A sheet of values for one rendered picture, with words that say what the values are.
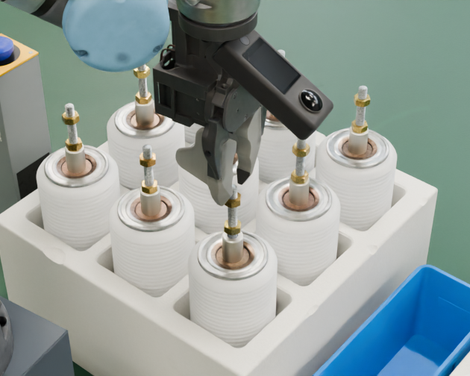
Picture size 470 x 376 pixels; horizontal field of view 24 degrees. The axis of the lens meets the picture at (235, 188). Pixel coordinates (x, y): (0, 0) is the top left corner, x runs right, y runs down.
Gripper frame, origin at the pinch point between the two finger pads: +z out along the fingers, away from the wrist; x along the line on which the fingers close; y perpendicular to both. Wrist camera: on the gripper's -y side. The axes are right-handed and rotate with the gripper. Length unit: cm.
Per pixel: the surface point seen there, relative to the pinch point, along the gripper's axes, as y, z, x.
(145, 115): 21.6, 8.5, -14.1
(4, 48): 38.8, 2.2, -9.5
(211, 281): 0.6, 10.3, 4.2
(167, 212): 10.2, 9.8, -1.9
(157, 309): 7.1, 17.1, 5.3
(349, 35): 26, 35, -82
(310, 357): -7.7, 25.2, -3.7
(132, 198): 14.9, 9.7, -1.7
